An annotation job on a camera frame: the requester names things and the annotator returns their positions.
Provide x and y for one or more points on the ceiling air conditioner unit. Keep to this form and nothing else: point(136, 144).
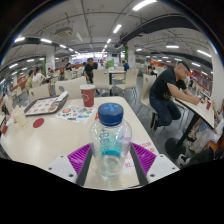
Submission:
point(63, 31)

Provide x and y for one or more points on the cream plastic cup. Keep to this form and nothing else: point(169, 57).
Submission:
point(20, 117)

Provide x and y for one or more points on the white paper napkin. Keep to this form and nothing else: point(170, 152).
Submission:
point(62, 96)

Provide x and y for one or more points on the person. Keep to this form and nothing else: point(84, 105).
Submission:
point(165, 90)
point(208, 131)
point(37, 77)
point(90, 70)

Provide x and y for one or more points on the clear water bottle blue cap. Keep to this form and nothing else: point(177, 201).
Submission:
point(110, 146)

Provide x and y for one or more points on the small red sauce packet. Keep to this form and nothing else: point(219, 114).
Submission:
point(96, 115)

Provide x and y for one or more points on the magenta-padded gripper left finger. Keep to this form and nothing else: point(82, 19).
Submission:
point(75, 160)

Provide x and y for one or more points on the beige chairs group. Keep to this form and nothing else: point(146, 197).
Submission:
point(101, 80)

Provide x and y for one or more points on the ceiling light strips group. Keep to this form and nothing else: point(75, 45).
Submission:
point(143, 4)

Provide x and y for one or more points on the beige chair with round hole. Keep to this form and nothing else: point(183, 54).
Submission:
point(39, 92)
point(70, 87)

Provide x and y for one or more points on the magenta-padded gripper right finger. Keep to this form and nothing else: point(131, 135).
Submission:
point(146, 158)

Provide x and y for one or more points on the white side table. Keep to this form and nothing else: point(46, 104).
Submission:
point(196, 110)

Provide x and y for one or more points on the red paper cup white lid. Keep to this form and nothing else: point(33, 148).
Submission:
point(87, 96)

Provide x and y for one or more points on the colourful printed leaflet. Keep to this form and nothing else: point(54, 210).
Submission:
point(75, 114)

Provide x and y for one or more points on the flat round red coaster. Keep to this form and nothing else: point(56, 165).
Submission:
point(38, 122)

